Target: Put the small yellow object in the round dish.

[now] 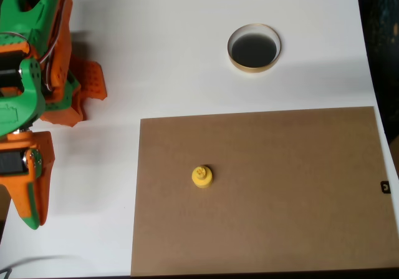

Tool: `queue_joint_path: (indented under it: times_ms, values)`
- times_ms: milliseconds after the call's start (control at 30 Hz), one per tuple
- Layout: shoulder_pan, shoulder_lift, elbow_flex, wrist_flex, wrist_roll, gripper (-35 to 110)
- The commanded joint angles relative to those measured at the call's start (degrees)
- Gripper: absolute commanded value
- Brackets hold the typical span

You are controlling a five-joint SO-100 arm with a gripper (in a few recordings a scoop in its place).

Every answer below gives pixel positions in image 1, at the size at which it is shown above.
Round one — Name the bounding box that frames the round gold-rimmed dish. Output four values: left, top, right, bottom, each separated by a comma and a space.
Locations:
227, 23, 282, 75

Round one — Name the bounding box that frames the orange robot base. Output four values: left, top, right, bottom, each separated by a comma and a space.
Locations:
39, 54, 108, 128

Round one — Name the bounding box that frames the brown fibreboard sheet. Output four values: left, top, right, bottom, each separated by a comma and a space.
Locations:
130, 105, 399, 278

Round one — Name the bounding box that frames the small yellow plastic knob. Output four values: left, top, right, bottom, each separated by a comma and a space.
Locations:
191, 165, 214, 190

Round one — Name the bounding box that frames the thin grey cable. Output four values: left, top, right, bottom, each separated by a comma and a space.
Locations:
0, 255, 79, 279

